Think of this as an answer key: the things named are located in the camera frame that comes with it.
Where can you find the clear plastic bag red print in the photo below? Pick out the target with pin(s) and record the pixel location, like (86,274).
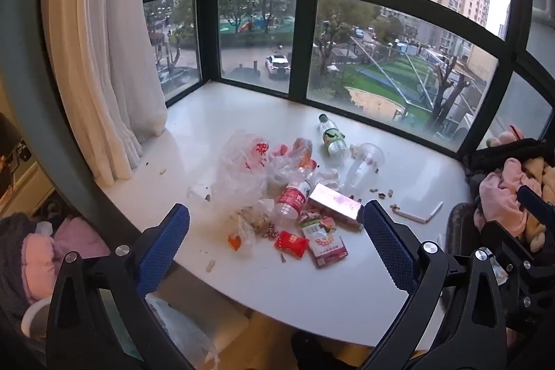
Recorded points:
(243,175)

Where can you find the brown fuzzy cloth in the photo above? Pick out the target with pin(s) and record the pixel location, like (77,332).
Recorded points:
(459,227)

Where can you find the clear plastic wrapper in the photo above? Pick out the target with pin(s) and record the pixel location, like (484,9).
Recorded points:
(197,192)

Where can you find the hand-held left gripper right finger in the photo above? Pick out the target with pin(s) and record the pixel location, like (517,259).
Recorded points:
(390,248)

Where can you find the green label plastic bottle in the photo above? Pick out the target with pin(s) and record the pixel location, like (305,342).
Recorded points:
(334,138)

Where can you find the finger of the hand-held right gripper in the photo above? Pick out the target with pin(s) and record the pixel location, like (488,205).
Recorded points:
(535,199)
(511,248)

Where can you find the brown peanut shell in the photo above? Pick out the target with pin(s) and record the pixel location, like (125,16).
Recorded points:
(210,265)

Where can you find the clear plastic bin bag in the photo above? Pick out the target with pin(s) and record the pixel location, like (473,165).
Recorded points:
(182,331)

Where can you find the orange peel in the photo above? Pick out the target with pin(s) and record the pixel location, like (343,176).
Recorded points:
(234,242)

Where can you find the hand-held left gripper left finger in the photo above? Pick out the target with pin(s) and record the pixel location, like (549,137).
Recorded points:
(164,248)

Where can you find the crumpled white tissue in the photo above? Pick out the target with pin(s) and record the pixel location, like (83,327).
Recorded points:
(330,176)

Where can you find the red label water bottle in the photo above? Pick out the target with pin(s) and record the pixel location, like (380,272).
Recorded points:
(292,196)

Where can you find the white sheer curtain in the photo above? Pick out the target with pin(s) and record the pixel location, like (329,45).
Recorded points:
(99,49)

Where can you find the pink fleece garment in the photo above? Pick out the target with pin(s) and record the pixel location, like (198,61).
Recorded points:
(43,261)

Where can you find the scattered peanuts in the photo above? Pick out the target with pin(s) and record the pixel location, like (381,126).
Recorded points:
(381,194)

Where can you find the black fabric bag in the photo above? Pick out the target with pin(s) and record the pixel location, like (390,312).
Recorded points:
(485,162)

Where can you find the white cigarette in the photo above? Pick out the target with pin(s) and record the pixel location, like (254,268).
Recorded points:
(412,216)

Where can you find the red candy packet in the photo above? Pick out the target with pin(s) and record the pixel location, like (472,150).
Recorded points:
(291,242)

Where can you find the clear plastic cup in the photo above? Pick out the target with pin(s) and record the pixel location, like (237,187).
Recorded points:
(362,166)

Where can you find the pink cardboard box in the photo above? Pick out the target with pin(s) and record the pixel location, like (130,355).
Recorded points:
(334,201)

